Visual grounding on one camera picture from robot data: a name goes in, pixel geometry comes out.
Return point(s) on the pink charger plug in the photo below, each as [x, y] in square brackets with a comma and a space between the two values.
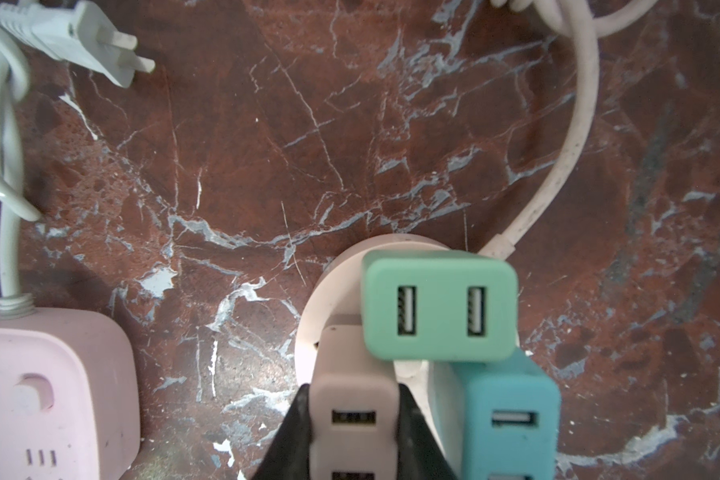
[354, 404]

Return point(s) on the pink square power strip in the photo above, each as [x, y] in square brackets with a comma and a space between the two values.
[69, 405]

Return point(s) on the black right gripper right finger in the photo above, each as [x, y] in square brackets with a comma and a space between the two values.
[419, 456]

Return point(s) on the teal USB charger plug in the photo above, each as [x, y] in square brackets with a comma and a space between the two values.
[496, 420]

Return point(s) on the green USB charger plug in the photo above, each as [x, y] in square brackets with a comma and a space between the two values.
[438, 305]

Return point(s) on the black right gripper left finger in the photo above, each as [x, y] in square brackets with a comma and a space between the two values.
[288, 455]

